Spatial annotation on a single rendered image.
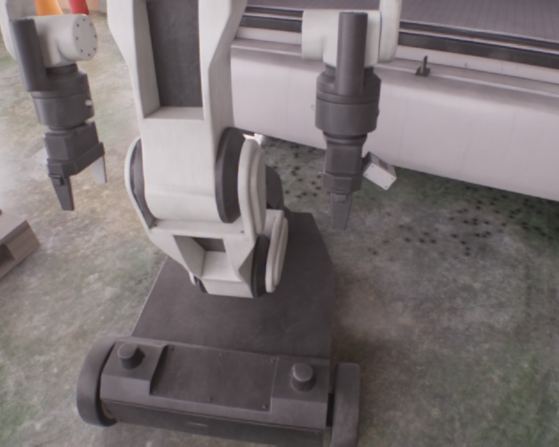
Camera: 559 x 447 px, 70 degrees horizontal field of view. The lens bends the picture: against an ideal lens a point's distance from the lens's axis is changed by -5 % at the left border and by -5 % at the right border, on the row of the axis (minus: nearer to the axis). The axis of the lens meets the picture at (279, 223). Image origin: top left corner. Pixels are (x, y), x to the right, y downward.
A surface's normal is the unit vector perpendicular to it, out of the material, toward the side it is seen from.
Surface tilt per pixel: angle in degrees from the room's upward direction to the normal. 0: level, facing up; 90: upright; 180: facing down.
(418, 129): 87
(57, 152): 79
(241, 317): 0
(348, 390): 2
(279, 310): 0
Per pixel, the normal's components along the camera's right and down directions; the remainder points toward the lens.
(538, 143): -0.39, 0.57
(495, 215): -0.04, -0.75
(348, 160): -0.15, 0.50
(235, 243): -0.13, 0.78
